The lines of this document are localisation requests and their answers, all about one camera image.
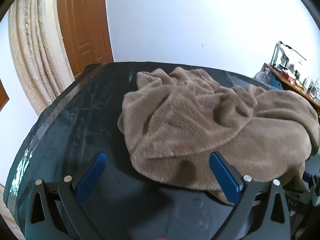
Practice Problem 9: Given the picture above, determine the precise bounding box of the wooden desk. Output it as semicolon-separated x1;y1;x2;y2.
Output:
260;62;320;117

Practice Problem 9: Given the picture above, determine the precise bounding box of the metal desk lamp stand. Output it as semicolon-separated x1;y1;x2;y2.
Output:
272;41;307;68

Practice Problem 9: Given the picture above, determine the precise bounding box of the red box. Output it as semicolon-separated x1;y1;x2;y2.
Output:
280;70;297;83

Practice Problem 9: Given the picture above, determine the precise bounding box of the beige curtain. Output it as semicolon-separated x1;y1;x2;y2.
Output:
9;0;75;118

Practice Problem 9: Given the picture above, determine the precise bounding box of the wooden door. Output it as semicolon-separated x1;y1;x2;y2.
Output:
56;0;114;79

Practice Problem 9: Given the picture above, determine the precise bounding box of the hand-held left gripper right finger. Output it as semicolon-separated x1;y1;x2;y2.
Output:
209;151;292;240

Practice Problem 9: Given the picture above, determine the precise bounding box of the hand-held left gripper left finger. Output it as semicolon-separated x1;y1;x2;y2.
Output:
25;151;108;240

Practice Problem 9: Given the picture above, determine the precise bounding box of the brown fleece garment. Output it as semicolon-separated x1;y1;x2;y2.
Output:
117;66;320;205

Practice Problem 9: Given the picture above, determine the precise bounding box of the blue plastic bag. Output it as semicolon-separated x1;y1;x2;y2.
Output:
253;69;283;91

